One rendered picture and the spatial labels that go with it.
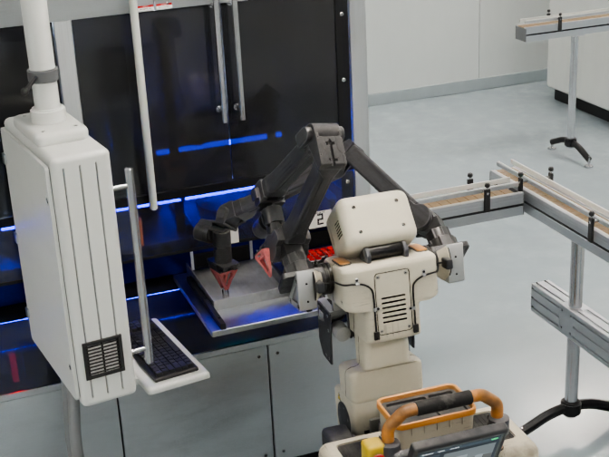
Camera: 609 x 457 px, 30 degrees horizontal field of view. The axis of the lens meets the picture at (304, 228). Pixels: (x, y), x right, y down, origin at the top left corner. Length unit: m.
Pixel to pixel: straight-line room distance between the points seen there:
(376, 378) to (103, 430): 1.19
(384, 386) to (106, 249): 0.86
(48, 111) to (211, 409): 1.38
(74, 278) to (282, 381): 1.22
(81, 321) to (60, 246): 0.23
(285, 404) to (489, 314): 1.66
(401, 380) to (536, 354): 2.04
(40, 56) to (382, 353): 1.24
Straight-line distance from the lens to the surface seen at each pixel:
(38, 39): 3.20
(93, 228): 3.14
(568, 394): 4.57
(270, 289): 3.68
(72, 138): 3.18
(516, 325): 5.48
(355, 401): 3.22
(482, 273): 6.01
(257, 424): 4.20
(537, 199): 4.38
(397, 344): 3.18
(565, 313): 4.41
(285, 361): 4.12
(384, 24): 9.01
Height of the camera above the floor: 2.44
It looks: 22 degrees down
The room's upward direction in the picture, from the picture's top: 3 degrees counter-clockwise
